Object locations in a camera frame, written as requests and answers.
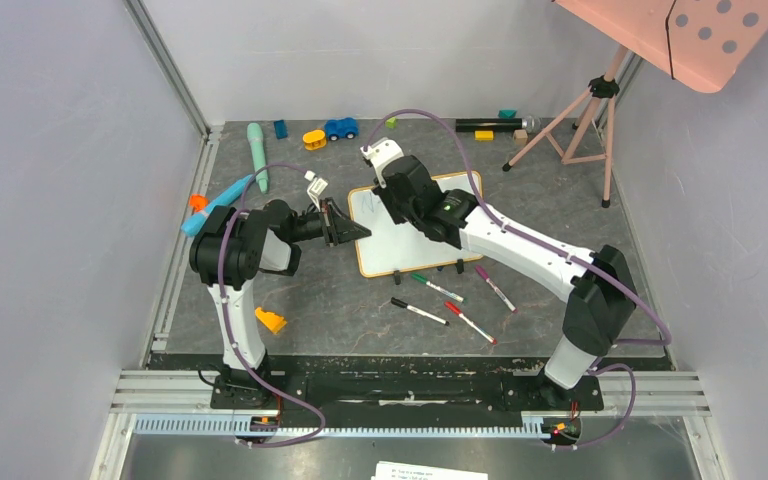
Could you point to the pink music stand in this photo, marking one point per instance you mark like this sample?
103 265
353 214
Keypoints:
698 43

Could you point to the blue toy car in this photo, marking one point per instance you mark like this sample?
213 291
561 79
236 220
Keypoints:
345 128

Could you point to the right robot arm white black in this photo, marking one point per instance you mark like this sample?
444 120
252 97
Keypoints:
596 286

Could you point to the dark blue brick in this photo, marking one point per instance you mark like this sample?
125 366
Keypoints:
280 129

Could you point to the green capped marker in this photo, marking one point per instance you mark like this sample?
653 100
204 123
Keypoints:
450 294

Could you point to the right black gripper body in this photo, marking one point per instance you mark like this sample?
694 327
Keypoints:
388 196

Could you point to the white whiteboard wooden frame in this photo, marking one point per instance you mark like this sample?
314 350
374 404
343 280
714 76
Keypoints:
395 247

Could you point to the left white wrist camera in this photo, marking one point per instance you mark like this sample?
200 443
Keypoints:
316 186

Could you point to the yellow oval toy brick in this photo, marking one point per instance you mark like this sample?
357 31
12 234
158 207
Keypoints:
314 139

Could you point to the white paper sheet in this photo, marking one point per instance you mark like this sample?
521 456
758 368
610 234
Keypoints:
401 471

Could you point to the red capped marker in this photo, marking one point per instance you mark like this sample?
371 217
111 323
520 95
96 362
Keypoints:
456 311

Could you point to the orange wedge block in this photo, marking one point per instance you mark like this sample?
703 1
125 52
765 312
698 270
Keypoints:
274 322

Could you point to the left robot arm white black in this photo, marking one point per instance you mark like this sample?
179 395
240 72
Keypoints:
233 247

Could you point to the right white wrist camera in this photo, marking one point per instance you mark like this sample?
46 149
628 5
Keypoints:
381 154

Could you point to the black capped marker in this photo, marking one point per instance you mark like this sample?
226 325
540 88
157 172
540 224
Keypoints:
407 306

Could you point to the black cylinder tube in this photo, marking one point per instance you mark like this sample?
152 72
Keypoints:
489 124

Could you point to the teal block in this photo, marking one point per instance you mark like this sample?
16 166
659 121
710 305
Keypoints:
507 113

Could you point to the beige wooden cube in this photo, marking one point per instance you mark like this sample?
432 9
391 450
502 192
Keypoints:
520 137

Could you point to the light blue toy crayon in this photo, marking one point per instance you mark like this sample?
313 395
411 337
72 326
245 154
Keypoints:
193 224

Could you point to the small orange block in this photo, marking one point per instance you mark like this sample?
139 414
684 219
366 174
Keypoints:
197 202

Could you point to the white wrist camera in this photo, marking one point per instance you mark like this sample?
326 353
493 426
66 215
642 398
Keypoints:
316 186
381 154

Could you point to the mint green toy crayon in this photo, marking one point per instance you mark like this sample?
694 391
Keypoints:
255 137

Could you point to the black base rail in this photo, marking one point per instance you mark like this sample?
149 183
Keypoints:
342 392

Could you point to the clear round cap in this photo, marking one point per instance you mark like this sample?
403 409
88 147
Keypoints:
531 124

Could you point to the purple capped marker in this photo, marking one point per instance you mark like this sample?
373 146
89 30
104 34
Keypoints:
485 276

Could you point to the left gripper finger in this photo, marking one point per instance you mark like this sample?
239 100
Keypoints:
342 234
334 217

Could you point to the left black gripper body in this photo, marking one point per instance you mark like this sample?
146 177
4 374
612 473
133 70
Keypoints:
310 226

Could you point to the yellow flat brick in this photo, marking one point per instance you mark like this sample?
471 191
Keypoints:
484 135

